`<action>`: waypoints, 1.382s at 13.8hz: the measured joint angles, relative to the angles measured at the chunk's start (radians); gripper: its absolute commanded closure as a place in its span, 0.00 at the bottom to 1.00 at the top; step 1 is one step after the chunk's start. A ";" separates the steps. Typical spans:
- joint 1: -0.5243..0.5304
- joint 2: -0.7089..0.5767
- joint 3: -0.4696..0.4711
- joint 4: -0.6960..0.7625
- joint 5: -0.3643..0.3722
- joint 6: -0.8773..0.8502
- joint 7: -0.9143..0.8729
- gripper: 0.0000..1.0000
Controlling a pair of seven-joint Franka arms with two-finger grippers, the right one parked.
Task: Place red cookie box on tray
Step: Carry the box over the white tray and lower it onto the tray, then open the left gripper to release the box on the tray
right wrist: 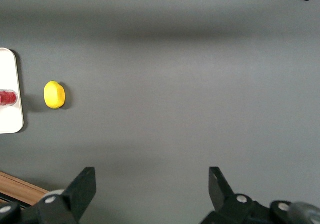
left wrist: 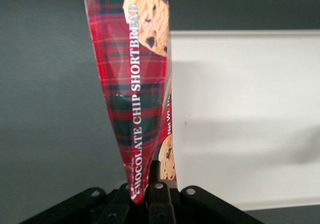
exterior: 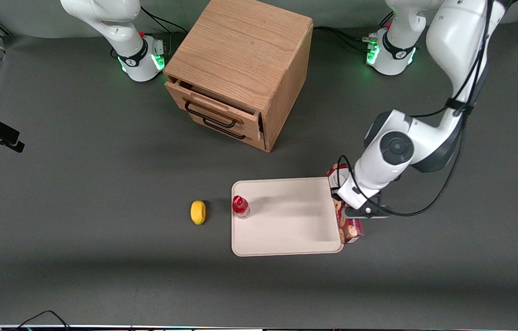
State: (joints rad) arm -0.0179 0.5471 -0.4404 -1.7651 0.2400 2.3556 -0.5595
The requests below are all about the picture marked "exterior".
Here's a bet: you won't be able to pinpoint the red cookie box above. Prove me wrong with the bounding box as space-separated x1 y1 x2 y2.
327 163 364 244

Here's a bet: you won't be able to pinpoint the beige plastic tray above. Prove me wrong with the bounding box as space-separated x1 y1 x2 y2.
231 177 345 257

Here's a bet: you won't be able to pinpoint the small red-capped bottle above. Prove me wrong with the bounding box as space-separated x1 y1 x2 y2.
232 195 250 219

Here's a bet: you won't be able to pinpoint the yellow lemon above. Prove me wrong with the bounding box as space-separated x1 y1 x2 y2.
190 200 206 225

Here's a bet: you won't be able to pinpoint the wooden drawer cabinet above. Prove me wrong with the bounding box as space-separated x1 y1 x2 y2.
163 0 313 153

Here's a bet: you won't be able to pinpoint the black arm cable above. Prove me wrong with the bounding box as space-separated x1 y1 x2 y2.
338 0 495 217

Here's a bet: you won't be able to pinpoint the wooden drawer with short handle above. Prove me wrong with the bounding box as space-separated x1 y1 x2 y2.
190 113 267 152

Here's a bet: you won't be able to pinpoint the black base cables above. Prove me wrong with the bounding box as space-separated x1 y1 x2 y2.
141 6 188 35
313 14 395 54

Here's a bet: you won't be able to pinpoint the wooden drawer with long handle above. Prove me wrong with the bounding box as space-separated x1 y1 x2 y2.
165 79 262 141

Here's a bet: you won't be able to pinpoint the black cable at table edge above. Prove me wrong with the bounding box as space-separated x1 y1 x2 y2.
0 310 72 331

